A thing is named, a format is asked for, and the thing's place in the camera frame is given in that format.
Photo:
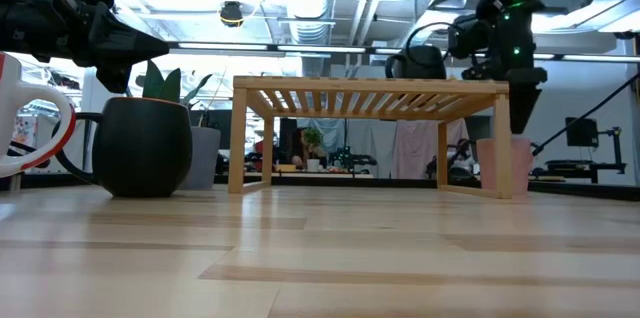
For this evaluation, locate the wooden slatted rack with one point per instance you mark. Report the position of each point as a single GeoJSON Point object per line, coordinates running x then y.
{"type": "Point", "coordinates": [370, 85]}

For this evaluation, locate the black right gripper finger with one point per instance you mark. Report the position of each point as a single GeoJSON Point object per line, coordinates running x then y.
{"type": "Point", "coordinates": [524, 108]}

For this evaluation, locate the black monitor on stand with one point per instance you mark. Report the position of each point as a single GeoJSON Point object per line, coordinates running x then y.
{"type": "Point", "coordinates": [581, 132]}

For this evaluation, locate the small plant in white pot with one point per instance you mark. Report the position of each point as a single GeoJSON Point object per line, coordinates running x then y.
{"type": "Point", "coordinates": [313, 164]}

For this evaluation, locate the black metal table frame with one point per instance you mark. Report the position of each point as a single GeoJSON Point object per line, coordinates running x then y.
{"type": "Point", "coordinates": [350, 183]}

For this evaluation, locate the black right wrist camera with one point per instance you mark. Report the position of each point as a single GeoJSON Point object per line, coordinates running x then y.
{"type": "Point", "coordinates": [470, 35]}

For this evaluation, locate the black ceiling light track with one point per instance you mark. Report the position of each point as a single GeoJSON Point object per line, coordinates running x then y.
{"type": "Point", "coordinates": [325, 54]}

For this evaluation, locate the person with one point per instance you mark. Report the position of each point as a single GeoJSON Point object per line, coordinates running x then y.
{"type": "Point", "coordinates": [300, 150]}

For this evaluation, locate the pale blue hanging cloth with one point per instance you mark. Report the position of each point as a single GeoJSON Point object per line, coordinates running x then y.
{"type": "Point", "coordinates": [330, 133]}

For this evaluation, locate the red and white mug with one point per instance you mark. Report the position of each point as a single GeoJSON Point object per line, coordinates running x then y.
{"type": "Point", "coordinates": [15, 93]}

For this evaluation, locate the background black robot arm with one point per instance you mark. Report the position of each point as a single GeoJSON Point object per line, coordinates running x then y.
{"type": "Point", "coordinates": [452, 160]}
{"type": "Point", "coordinates": [350, 160]}

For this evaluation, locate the black hanging ceiling device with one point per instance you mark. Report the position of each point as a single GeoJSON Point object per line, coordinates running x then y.
{"type": "Point", "coordinates": [231, 13]}

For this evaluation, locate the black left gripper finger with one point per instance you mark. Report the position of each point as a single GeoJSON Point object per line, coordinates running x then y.
{"type": "Point", "coordinates": [125, 43]}
{"type": "Point", "coordinates": [114, 78]}

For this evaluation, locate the snake plant in white pot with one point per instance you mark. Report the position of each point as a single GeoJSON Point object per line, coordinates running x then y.
{"type": "Point", "coordinates": [162, 85]}

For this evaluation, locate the black background desk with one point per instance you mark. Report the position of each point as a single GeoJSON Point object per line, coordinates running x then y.
{"type": "Point", "coordinates": [575, 164]}

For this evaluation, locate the dark background screen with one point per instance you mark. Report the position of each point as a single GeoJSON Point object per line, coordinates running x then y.
{"type": "Point", "coordinates": [225, 120]}

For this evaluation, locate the pink hanging cloth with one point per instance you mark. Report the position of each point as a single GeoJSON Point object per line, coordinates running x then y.
{"type": "Point", "coordinates": [412, 148]}

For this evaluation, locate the plain black mug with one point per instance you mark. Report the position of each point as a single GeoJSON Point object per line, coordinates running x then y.
{"type": "Point", "coordinates": [422, 63]}

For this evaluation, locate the pink mug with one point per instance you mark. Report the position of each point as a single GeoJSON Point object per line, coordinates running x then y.
{"type": "Point", "coordinates": [521, 165]}

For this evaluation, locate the colourful printed sign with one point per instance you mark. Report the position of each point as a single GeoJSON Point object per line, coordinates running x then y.
{"type": "Point", "coordinates": [25, 130]}

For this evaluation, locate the blue-grey mug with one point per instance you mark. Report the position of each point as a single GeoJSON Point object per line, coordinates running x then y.
{"type": "Point", "coordinates": [205, 158]}

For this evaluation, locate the white hanging cloth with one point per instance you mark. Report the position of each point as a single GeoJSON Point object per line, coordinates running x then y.
{"type": "Point", "coordinates": [370, 148]}

